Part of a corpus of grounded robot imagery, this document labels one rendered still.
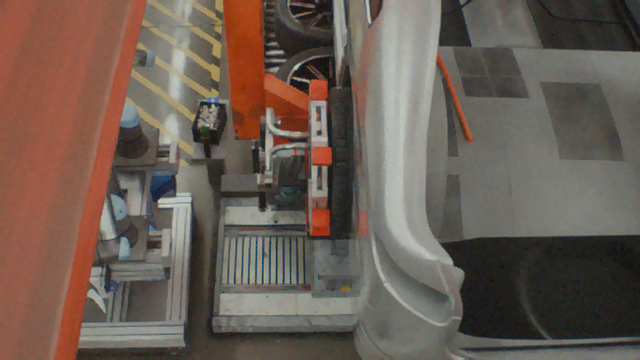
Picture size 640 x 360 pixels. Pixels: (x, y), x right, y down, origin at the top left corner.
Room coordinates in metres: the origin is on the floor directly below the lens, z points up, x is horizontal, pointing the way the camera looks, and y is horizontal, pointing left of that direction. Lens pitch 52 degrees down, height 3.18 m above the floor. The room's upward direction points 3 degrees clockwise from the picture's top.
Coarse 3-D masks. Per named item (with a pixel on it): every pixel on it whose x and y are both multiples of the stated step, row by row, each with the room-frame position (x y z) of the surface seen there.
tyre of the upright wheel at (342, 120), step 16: (336, 96) 2.04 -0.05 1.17; (336, 112) 1.94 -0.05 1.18; (352, 112) 1.94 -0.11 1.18; (336, 128) 1.86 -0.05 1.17; (352, 128) 1.86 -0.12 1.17; (336, 144) 1.80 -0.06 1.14; (352, 144) 1.80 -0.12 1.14; (336, 160) 1.75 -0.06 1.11; (352, 160) 1.75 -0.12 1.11; (336, 176) 1.70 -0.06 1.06; (352, 176) 1.70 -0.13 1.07; (336, 192) 1.66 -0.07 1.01; (352, 192) 1.66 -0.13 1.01; (336, 208) 1.63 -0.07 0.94; (336, 224) 1.62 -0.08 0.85
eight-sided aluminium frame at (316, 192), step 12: (312, 108) 2.01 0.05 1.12; (324, 108) 2.01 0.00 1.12; (312, 120) 1.94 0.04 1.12; (324, 120) 1.94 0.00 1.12; (312, 132) 1.88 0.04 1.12; (324, 132) 1.88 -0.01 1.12; (312, 144) 1.82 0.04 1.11; (324, 144) 1.82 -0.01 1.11; (312, 168) 1.76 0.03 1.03; (324, 168) 1.75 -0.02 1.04; (312, 180) 1.72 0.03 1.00; (324, 180) 1.72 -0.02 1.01; (312, 192) 1.68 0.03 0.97; (324, 192) 1.69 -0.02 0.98; (312, 204) 1.67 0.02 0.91; (324, 204) 1.67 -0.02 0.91
